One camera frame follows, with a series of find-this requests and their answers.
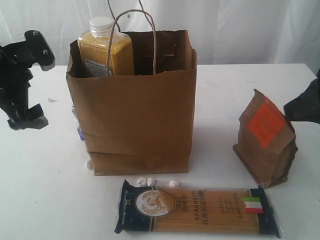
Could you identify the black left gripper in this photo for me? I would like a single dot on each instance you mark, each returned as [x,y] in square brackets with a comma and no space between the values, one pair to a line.
[15,63]

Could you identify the small white blue milk carton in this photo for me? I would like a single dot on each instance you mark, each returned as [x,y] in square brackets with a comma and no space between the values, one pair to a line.
[79,131]

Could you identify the blue spaghetti packet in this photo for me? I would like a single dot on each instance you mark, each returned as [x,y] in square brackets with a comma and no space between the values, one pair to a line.
[195,210]

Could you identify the brown kraft pouch orange label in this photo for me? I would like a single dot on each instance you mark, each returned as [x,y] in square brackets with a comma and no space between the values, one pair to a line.
[266,142]

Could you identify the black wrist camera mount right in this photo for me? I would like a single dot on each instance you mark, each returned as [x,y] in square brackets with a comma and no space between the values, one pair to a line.
[305,107]

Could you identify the small paper scrap on table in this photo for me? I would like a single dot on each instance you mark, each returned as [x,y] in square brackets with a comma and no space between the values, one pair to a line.
[51,100]

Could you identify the brown paper bag with handles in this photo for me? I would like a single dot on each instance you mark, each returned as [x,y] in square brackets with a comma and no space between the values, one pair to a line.
[141,123]

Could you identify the yellow grain container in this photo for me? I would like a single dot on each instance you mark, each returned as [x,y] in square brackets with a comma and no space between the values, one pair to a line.
[105,50]

